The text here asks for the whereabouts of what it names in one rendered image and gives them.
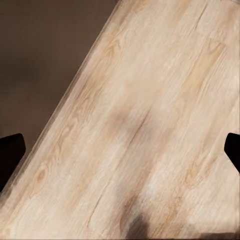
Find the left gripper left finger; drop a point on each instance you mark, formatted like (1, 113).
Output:
(12, 149)

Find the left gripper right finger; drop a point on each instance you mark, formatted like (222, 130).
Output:
(232, 149)

